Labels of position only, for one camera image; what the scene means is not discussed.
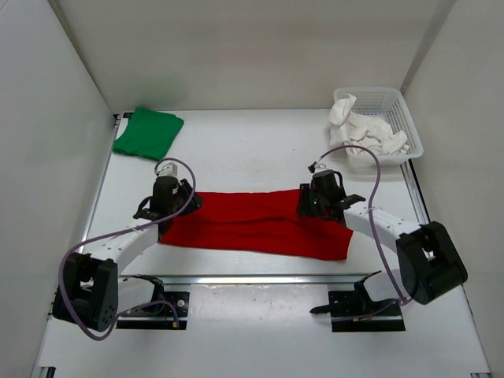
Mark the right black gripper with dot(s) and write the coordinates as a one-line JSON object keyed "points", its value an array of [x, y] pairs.
{"points": [[305, 208]]}

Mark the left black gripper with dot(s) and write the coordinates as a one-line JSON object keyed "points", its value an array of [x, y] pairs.
{"points": [[196, 203]]}

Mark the red t shirt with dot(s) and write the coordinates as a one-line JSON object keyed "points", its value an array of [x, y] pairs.
{"points": [[265, 222]]}

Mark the green t shirt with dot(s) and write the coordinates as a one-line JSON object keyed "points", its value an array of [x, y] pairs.
{"points": [[149, 134]]}

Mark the white t shirt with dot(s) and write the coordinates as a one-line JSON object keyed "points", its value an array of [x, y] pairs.
{"points": [[371, 132]]}

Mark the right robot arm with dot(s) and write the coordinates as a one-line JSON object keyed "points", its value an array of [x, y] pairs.
{"points": [[429, 264]]}

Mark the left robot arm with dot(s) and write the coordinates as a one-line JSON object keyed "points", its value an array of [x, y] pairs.
{"points": [[91, 290]]}

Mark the white plastic basket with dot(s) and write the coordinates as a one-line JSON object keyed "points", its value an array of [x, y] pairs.
{"points": [[388, 104]]}

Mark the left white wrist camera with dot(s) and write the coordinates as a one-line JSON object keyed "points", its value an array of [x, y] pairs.
{"points": [[166, 169]]}

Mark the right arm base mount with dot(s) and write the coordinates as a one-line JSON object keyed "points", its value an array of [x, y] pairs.
{"points": [[351, 314]]}

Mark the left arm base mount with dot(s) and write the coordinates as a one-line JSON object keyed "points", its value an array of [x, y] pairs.
{"points": [[148, 303]]}

